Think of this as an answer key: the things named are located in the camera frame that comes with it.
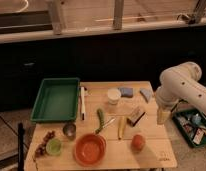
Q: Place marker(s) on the yellow banana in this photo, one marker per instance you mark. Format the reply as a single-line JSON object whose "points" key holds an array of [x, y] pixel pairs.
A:
{"points": [[121, 127]]}

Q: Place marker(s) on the green box of items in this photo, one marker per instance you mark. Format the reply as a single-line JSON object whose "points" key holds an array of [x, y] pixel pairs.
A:
{"points": [[192, 125]]}

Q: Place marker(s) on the small green cup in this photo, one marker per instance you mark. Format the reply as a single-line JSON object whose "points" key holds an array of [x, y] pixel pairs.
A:
{"points": [[53, 147]]}

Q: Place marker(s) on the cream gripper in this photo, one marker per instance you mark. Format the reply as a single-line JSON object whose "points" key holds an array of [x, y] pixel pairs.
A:
{"points": [[162, 115]]}

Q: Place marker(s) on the blue sponge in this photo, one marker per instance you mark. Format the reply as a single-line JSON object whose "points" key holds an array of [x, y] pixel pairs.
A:
{"points": [[126, 92]]}

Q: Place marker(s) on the white marker pen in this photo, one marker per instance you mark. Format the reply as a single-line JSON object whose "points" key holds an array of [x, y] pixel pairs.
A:
{"points": [[83, 110]]}

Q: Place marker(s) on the green plastic tray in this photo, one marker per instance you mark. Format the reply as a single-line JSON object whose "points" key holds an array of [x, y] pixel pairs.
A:
{"points": [[56, 101]]}

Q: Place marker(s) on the dark grape bunch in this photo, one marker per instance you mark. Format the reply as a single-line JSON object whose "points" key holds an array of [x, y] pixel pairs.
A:
{"points": [[41, 149]]}

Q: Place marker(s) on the orange plastic bowl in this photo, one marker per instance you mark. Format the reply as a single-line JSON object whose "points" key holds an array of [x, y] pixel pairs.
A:
{"points": [[89, 149]]}

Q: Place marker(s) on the small metal cup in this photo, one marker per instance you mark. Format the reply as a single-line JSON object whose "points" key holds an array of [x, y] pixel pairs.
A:
{"points": [[69, 130]]}

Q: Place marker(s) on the white paper cup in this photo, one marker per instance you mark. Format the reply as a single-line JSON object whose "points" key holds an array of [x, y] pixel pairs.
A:
{"points": [[113, 95]]}

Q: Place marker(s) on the red apple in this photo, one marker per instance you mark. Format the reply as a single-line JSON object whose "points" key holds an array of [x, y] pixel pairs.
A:
{"points": [[138, 142]]}

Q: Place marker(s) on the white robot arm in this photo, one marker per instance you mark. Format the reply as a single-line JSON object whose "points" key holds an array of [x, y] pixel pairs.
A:
{"points": [[180, 82]]}

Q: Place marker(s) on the wooden block brush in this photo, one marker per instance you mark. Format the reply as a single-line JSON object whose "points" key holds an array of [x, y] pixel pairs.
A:
{"points": [[135, 116]]}

